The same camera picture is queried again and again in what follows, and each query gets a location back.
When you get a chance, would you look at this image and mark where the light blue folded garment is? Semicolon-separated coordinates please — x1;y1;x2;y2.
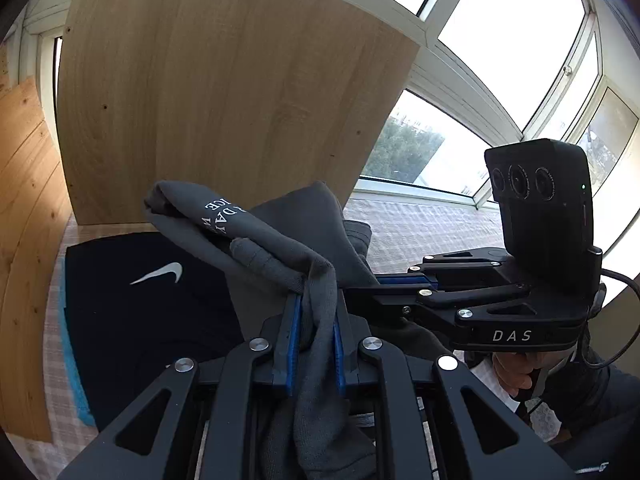
58;259;97;427

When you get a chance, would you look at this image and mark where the pine plank panel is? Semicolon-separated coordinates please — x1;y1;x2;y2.
0;76;74;444

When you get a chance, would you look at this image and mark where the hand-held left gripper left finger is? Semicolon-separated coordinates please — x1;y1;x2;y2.
57;294;303;480

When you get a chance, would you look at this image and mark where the pink plaid blanket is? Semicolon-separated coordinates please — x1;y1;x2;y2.
9;195;502;480

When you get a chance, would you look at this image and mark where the black cable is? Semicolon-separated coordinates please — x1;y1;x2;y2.
530;266;640;413

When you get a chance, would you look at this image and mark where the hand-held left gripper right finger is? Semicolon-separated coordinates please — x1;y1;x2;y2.
332;310;576;480

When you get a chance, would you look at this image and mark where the navy folded garment white logo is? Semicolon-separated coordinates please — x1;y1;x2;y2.
64;232;262;433

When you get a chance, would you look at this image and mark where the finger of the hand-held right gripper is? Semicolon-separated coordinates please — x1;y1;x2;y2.
374;248;508;289
344;281;533;324

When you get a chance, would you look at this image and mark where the person's right hand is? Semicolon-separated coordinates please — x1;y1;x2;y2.
491;350;550;404

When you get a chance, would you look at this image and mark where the light wooden board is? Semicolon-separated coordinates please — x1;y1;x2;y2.
56;0;422;227

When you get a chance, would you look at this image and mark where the white framed window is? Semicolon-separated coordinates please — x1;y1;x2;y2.
317;0;640;283

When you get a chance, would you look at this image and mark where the person's black zipped jacket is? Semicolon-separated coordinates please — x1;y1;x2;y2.
547;422;640;480

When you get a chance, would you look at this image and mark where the grey daisy print sweatshirt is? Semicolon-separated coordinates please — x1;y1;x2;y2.
144;180;452;480

